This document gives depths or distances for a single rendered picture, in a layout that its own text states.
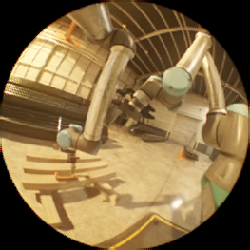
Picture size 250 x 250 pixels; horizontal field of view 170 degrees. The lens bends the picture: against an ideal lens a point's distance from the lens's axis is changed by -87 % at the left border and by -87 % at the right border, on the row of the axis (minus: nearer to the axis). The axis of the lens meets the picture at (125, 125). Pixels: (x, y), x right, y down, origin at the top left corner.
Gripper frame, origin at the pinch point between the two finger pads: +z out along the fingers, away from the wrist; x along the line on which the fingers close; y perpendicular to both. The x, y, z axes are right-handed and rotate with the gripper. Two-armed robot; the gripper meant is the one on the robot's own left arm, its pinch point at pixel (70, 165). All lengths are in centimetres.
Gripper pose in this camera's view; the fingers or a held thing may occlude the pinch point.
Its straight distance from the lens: 74.2
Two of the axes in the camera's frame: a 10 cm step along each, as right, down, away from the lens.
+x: -6.9, -2.7, 6.7
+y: 6.5, 1.8, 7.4
